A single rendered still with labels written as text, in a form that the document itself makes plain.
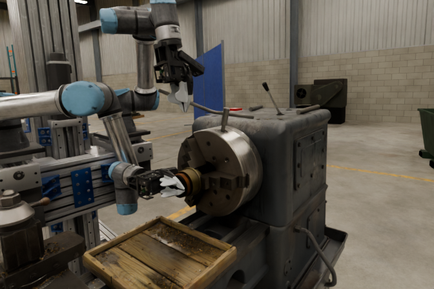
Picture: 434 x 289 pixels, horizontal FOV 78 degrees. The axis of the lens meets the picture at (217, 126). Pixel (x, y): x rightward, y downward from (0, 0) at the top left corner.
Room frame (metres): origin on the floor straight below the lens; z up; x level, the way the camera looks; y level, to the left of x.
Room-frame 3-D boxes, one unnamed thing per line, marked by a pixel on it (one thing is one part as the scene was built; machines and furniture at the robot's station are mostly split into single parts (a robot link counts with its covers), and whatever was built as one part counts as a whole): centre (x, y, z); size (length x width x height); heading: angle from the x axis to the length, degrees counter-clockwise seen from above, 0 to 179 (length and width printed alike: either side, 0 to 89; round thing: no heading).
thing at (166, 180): (0.79, 0.15, 1.10); 0.09 x 0.06 x 0.03; 50
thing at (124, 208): (0.98, 0.35, 0.98); 0.11 x 0.08 x 0.11; 0
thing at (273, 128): (1.28, -0.23, 1.06); 0.59 x 0.48 x 0.39; 141
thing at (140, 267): (0.74, 0.19, 0.89); 0.36 x 0.30 x 0.04; 51
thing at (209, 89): (7.84, 0.32, 1.18); 4.12 x 0.80 x 2.35; 14
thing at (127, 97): (1.44, 0.51, 1.33); 0.13 x 0.12 x 0.14; 111
